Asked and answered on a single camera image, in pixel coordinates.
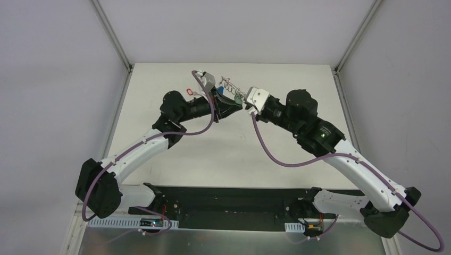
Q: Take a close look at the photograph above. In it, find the aluminium frame rail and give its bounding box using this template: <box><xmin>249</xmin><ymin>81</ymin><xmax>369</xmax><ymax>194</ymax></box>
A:
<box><xmin>89</xmin><ymin>0</ymin><xmax>133</xmax><ymax>73</ymax></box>

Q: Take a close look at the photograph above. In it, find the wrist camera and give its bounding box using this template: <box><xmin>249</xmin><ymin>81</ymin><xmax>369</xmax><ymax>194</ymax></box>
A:
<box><xmin>245</xmin><ymin>87</ymin><xmax>270</xmax><ymax>112</ymax></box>
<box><xmin>196</xmin><ymin>70</ymin><xmax>216</xmax><ymax>92</ymax></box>

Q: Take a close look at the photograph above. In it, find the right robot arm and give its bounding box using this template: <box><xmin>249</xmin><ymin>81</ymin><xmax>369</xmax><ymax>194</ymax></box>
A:
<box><xmin>244</xmin><ymin>87</ymin><xmax>421</xmax><ymax>239</ymax></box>

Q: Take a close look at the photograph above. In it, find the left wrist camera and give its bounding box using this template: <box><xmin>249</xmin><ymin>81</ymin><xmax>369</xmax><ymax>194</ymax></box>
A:
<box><xmin>196</xmin><ymin>70</ymin><xmax>216</xmax><ymax>92</ymax></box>

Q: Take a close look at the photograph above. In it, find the green key tag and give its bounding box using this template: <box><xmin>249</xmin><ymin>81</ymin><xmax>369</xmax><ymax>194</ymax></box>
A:
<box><xmin>234</xmin><ymin>94</ymin><xmax>243</xmax><ymax>105</ymax></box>

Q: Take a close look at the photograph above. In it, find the left white cable duct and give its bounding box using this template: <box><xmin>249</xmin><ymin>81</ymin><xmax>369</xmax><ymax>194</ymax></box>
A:
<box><xmin>87</xmin><ymin>216</ymin><xmax>179</xmax><ymax>230</ymax></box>

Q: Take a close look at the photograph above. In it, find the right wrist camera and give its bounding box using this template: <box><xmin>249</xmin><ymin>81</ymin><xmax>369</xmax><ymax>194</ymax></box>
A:
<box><xmin>245</xmin><ymin>87</ymin><xmax>270</xmax><ymax>112</ymax></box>

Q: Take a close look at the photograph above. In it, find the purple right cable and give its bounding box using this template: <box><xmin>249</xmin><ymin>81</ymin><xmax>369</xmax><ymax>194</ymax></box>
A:
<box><xmin>250</xmin><ymin>112</ymin><xmax>445</xmax><ymax>253</ymax></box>

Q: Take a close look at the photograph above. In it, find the white cable duct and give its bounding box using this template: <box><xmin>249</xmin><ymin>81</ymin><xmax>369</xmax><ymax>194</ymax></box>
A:
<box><xmin>284</xmin><ymin>223</ymin><xmax>305</xmax><ymax>233</ymax></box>
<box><xmin>87</xmin><ymin>216</ymin><xmax>179</xmax><ymax>230</ymax></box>

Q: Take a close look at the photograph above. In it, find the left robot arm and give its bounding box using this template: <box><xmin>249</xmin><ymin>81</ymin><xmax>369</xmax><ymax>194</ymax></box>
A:
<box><xmin>75</xmin><ymin>88</ymin><xmax>244</xmax><ymax>219</ymax></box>

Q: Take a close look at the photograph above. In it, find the right white cable duct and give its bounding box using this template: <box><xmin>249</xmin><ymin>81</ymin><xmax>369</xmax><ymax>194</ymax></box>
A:
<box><xmin>284</xmin><ymin>223</ymin><xmax>305</xmax><ymax>233</ymax></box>

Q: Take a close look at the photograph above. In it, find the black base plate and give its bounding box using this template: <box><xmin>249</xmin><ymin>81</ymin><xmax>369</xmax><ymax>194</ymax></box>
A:
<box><xmin>147</xmin><ymin>186</ymin><xmax>320</xmax><ymax>232</ymax></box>

